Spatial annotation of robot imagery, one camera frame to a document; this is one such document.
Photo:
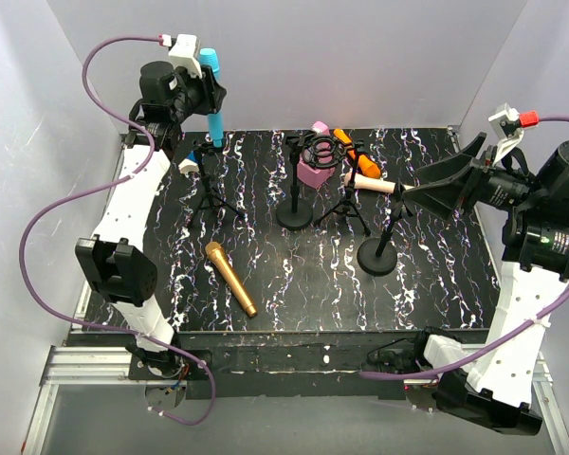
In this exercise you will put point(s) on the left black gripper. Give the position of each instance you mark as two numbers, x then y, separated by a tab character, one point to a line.
212	90

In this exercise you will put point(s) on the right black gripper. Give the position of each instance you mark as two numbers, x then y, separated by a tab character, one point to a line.
470	177

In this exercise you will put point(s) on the black tripod stand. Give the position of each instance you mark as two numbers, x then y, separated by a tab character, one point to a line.
210	198
346	207

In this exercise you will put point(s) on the round base shock-mount stand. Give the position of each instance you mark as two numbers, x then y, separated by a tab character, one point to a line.
320	154

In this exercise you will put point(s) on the gold microphone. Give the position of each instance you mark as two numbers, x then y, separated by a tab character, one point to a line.
218	257

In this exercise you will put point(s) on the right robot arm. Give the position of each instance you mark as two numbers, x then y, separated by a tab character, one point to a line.
494	391

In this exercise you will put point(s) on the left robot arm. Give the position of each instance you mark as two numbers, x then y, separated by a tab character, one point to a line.
112	258

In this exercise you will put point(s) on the right round base stand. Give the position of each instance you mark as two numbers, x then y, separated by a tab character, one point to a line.
378	256

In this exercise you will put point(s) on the white blue small microphone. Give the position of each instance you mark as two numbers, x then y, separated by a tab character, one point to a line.
188	165

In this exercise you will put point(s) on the orange microphone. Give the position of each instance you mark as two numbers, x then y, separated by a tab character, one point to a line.
366	165

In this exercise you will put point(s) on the beige microphone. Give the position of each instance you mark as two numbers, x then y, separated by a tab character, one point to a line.
373	184

